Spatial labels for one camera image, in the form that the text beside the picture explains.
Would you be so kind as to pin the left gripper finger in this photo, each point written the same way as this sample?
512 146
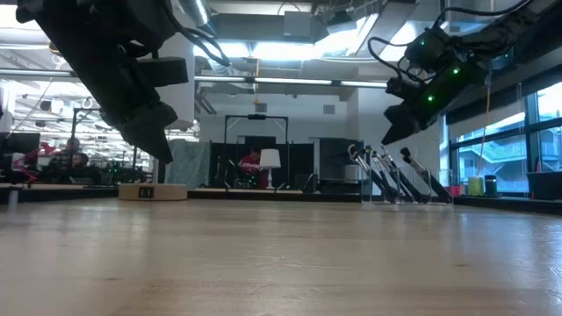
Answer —
151 140
158 115

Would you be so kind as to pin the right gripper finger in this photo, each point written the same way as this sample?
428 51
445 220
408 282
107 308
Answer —
404 120

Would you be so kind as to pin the tiny-head thin makeup brush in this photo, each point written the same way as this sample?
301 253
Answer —
406 177

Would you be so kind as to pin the fluffy white-tip makeup brush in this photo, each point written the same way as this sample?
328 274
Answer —
362 163

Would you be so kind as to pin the flat-head black makeup brush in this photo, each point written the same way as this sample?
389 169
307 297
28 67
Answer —
394 184

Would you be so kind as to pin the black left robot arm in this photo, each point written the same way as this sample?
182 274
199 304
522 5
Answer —
131 17

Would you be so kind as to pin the white cylindrical cup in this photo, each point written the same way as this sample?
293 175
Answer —
180 96

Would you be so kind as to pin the grey-green cloth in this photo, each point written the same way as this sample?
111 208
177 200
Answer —
189 162

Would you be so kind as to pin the clear acrylic organizer container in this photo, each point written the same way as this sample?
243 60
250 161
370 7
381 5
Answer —
445 173

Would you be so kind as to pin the black metal stand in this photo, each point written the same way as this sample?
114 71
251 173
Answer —
72 131

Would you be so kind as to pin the person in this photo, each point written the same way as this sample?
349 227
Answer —
251 164
81 164
72 145

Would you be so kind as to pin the white box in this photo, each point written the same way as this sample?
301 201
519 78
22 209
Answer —
349 173

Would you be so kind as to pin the red container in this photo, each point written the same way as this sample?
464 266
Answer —
454 191

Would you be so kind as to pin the red articulated desk lamp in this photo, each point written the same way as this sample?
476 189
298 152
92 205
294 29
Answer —
48 148

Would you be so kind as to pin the green cup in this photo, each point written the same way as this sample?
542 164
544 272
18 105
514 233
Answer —
475 186

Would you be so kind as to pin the dark cup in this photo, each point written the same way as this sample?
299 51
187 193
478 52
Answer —
491 186

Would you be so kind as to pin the black computer monitor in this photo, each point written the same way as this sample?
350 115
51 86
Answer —
19 142

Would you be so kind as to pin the black partition panel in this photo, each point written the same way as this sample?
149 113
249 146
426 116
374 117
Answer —
298 162

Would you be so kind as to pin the small white table lamp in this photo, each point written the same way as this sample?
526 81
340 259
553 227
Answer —
270 158

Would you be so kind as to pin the long tube ceiling light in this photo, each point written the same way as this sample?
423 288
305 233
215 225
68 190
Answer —
290 81

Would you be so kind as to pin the black bin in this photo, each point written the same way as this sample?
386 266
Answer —
544 186

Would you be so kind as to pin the grey ceiling box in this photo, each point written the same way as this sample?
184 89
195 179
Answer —
298 24

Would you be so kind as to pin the small grey peg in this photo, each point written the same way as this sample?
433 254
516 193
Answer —
13 199

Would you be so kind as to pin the grey wall vent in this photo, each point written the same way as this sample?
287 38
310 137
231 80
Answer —
329 109
261 107

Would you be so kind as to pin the window with dark frame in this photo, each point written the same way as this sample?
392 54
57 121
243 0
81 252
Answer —
505 158

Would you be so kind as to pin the black gantry frame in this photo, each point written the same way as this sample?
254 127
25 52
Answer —
257 117

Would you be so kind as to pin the silver ceiling duct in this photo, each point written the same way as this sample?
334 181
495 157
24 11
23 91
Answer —
204 13

